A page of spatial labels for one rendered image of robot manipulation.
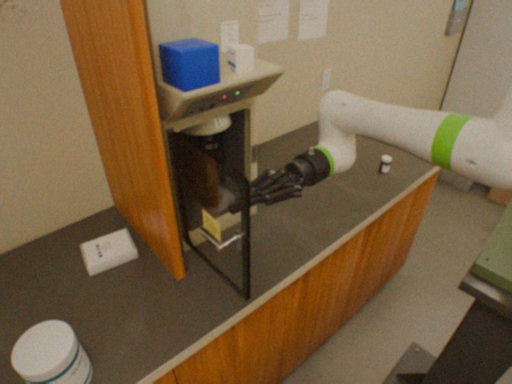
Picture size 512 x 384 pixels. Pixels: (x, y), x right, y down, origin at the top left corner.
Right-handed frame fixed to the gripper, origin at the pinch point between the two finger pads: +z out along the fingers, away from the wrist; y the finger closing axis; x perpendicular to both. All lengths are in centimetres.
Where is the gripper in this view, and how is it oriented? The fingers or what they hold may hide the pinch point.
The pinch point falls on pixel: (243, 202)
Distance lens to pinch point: 81.0
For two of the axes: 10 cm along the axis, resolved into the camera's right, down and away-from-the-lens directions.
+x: 0.0, 8.1, 5.8
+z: -7.6, 3.8, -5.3
